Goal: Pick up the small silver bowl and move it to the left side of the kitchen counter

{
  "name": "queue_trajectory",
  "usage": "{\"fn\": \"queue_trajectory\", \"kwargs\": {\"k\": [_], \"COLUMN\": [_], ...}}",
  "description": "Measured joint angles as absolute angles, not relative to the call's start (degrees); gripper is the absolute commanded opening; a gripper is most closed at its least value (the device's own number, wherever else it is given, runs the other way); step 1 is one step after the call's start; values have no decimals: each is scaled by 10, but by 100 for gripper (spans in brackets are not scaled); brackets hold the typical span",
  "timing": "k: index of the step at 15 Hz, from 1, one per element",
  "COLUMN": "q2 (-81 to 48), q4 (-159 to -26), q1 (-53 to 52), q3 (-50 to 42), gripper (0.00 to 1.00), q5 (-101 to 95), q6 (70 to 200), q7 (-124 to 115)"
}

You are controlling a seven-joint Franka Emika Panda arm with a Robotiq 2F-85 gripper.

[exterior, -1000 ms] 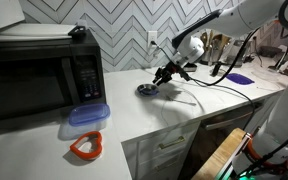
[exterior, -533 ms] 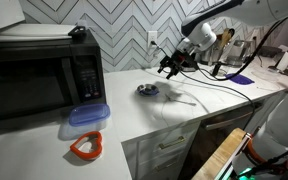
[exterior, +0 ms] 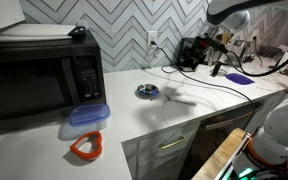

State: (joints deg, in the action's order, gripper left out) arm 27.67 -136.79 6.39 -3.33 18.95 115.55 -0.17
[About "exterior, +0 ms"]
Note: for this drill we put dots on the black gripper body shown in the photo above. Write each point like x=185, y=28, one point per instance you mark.
x=203, y=45

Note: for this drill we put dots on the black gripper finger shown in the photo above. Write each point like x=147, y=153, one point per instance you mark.
x=187, y=60
x=196, y=62

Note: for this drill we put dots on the small silver bowl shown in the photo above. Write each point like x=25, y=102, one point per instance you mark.
x=147, y=90

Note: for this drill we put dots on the black coffee maker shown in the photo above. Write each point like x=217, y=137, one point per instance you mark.
x=184, y=45

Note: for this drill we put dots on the glass coffee carafe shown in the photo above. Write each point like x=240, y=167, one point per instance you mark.
x=220, y=69

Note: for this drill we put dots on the steel utensil holder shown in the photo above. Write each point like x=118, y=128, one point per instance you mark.
x=241, y=53

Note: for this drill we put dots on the silver utensil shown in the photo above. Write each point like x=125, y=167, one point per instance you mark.
x=180, y=100

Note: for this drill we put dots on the white paper towel roll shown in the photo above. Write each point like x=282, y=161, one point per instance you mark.
x=286, y=60

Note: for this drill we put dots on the white drawer cabinet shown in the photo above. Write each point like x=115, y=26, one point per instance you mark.
x=164, y=156

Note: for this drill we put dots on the clear container with blue lid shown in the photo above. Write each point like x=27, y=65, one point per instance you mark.
x=89, y=115

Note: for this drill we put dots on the red heart cookie cutter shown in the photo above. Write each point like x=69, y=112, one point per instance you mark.
x=80, y=153

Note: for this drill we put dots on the black microwave oven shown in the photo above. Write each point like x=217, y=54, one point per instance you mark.
x=34, y=83

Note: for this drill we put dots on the white flat board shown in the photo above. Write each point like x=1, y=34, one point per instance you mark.
x=34, y=30

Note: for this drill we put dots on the white wall outlet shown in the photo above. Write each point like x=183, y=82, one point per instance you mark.
x=151, y=36
x=256, y=36

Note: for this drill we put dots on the small black bracket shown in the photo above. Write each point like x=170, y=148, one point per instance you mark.
x=78, y=31

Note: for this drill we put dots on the white wall cabinet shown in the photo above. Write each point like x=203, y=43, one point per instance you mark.
x=2, y=15

